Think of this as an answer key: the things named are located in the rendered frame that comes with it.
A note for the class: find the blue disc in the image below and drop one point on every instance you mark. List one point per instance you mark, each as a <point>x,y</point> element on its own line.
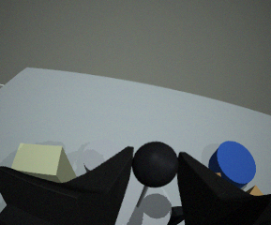
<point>234,163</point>

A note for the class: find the tan rectangular block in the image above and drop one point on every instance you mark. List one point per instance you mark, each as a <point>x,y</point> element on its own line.
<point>254,191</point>

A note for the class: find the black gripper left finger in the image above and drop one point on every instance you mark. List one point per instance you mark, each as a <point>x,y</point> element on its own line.
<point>93,198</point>

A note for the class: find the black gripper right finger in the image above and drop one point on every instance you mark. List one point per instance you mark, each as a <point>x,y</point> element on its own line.
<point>207,199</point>

